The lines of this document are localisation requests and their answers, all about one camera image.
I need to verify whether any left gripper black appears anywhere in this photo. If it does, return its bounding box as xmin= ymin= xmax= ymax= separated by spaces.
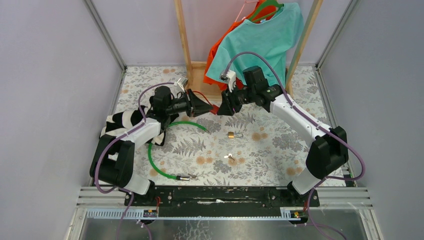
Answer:
xmin=164 ymin=88 xmax=213 ymax=118

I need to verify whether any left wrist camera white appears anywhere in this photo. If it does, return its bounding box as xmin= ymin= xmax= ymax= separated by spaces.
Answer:
xmin=173 ymin=77 xmax=188 ymax=92

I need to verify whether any orange garment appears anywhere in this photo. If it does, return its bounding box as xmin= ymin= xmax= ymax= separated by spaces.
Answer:
xmin=202 ymin=0 xmax=282 ymax=94

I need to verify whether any wooden clothes rack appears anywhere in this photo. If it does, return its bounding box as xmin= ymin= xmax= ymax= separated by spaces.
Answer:
xmin=174 ymin=0 xmax=324 ymax=101

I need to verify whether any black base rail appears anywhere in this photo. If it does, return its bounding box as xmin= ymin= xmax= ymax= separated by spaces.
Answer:
xmin=124 ymin=185 xmax=320 ymax=218

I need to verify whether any floral table mat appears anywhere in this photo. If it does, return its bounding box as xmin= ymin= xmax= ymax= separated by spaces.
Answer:
xmin=115 ymin=66 xmax=330 ymax=186

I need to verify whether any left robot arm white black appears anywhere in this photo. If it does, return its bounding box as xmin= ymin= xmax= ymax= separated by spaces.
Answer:
xmin=89 ymin=82 xmax=214 ymax=206

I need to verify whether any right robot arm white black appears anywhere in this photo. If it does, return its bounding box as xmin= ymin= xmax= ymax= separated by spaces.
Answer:
xmin=217 ymin=66 xmax=349 ymax=206

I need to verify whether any green cable lock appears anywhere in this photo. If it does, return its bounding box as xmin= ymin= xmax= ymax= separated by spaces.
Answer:
xmin=147 ymin=121 xmax=212 ymax=182

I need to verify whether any green hanger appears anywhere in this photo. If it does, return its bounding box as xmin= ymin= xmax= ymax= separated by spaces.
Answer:
xmin=248 ymin=0 xmax=285 ymax=23

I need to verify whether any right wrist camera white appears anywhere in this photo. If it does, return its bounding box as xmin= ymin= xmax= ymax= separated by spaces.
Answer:
xmin=219 ymin=70 xmax=237 ymax=93

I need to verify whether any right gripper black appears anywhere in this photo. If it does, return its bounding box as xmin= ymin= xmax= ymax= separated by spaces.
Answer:
xmin=216 ymin=83 xmax=255 ymax=117

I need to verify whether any red cable lock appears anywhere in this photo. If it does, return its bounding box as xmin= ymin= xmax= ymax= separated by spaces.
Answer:
xmin=193 ymin=90 xmax=219 ymax=115

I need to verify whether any teal t-shirt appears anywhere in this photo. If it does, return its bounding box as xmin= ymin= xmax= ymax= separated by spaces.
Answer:
xmin=203 ymin=2 xmax=304 ymax=90

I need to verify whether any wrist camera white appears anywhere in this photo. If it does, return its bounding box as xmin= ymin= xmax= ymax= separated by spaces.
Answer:
xmin=219 ymin=70 xmax=237 ymax=93
xmin=173 ymin=77 xmax=188 ymax=92

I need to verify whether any pink hanger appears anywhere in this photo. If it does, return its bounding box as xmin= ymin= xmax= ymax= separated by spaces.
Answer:
xmin=234 ymin=0 xmax=260 ymax=22

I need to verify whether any black white striped cloth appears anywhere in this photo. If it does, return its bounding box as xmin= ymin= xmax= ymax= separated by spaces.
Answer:
xmin=98 ymin=105 xmax=180 ymax=146

